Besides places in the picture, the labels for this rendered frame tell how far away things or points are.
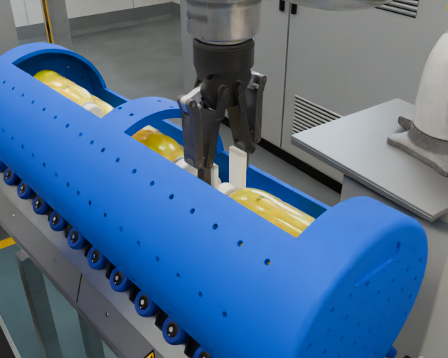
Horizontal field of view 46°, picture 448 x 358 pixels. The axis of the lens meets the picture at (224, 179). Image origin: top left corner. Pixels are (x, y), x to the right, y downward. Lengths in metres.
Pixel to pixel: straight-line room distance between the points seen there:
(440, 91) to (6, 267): 2.00
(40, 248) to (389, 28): 1.75
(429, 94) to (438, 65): 0.06
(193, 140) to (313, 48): 2.12
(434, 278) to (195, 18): 0.80
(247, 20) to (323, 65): 2.11
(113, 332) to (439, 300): 0.69
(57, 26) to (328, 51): 1.35
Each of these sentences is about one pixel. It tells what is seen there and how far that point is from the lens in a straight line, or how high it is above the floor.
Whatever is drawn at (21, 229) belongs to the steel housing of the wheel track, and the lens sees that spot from 1.24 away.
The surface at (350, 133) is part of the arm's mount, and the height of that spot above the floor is 1.02.
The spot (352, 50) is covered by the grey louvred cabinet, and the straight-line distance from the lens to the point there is 2.56.
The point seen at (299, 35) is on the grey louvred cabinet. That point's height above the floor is 0.79.
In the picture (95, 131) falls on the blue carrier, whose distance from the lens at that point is 0.83.
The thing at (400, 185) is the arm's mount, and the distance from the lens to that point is 1.09.
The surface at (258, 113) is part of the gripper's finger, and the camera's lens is 0.72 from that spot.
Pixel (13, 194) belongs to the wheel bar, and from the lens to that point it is 1.26.
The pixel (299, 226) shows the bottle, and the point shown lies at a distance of 0.64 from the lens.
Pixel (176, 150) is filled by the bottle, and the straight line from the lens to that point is 0.82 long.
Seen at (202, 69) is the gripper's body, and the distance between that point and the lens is 0.64.
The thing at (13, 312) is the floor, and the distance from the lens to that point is 2.34.
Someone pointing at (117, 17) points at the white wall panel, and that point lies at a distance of 6.02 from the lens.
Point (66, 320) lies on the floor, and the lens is 2.24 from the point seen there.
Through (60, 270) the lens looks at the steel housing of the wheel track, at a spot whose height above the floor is 0.87.
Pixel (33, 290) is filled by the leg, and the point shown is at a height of 0.51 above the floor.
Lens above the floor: 1.57
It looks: 32 degrees down
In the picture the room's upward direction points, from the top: straight up
